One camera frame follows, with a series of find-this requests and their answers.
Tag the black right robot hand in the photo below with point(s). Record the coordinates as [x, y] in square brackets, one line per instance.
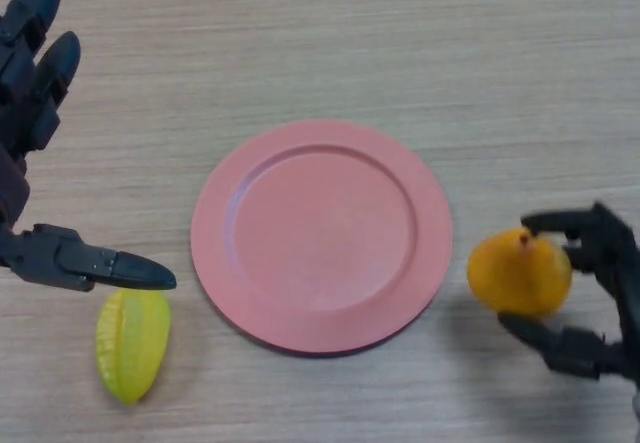
[615, 258]

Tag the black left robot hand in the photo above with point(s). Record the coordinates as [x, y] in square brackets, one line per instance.
[20, 113]

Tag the yellow pear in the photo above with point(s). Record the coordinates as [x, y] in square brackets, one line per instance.
[520, 278]

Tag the pink round plate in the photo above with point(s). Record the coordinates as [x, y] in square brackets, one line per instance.
[325, 243]

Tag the yellow green starfruit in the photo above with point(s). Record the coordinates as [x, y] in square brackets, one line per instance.
[132, 348]

